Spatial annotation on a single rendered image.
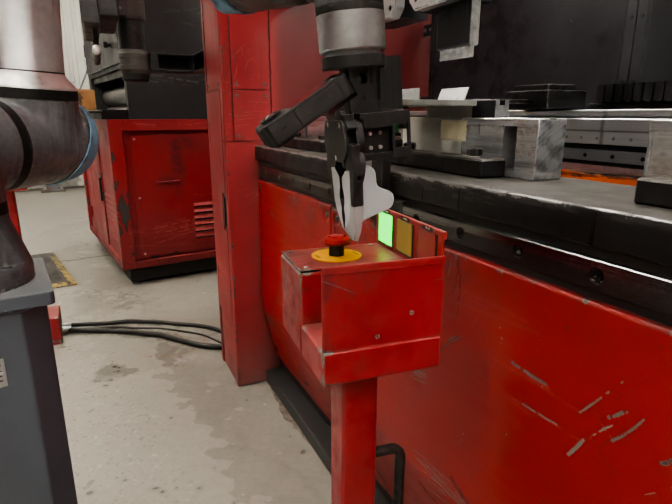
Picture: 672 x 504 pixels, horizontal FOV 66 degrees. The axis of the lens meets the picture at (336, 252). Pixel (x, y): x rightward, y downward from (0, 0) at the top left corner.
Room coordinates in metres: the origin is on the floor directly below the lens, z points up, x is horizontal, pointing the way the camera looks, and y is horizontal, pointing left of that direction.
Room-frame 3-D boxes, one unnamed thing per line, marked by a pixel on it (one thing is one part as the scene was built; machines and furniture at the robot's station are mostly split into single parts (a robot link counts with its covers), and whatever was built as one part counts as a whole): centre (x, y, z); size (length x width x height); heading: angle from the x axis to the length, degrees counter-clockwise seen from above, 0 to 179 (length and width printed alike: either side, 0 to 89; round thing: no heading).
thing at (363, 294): (0.67, -0.03, 0.75); 0.20 x 0.16 x 0.18; 19
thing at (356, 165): (0.59, -0.02, 0.92); 0.05 x 0.02 x 0.09; 20
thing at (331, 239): (0.71, 0.00, 0.79); 0.04 x 0.04 x 0.04
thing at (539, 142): (1.00, -0.25, 0.92); 0.39 x 0.06 x 0.10; 25
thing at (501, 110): (1.01, -0.24, 0.98); 0.20 x 0.03 x 0.03; 25
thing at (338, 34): (0.62, -0.02, 1.06); 0.08 x 0.08 x 0.05
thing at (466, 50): (1.05, -0.23, 1.12); 0.10 x 0.02 x 0.10; 25
